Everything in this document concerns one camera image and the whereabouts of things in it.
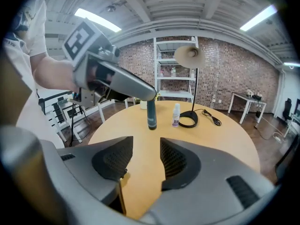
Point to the person's white printed t-shirt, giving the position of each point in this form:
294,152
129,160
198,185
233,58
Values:
25,97

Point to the white power strip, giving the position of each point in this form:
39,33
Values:
277,137

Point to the teal tube bottle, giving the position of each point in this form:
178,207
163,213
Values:
152,116

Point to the clear plastic bottle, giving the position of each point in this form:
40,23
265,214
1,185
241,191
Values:
173,72

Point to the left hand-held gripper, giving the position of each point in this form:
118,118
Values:
79,43

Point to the white tube with purple label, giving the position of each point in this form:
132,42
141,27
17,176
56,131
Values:
175,118

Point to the black tripod stand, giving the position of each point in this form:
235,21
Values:
72,130

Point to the white metal shelf unit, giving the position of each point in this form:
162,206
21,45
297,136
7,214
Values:
173,94

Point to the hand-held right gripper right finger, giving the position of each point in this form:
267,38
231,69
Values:
206,177

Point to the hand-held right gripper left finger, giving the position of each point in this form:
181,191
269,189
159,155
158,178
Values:
107,158

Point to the round ceiling sensor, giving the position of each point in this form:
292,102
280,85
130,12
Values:
111,8
269,22

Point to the white leg dark top desk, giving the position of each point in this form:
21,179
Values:
243,97

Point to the small waste bin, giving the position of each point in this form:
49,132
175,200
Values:
258,114

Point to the black office chair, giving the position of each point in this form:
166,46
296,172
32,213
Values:
288,158

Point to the person's left forearm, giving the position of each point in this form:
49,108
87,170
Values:
51,74

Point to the black desk lamp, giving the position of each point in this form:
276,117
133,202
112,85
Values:
188,56

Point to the ceiling light tube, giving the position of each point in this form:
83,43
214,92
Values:
97,20
291,64
259,17

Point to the black swivel chair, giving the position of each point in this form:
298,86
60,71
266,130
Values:
287,109

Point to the black top white frame table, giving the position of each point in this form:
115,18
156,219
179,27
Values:
101,114

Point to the sunflowers in white pot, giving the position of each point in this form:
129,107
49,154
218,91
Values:
143,105

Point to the colourful drink can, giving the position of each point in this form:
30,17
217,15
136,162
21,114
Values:
162,73

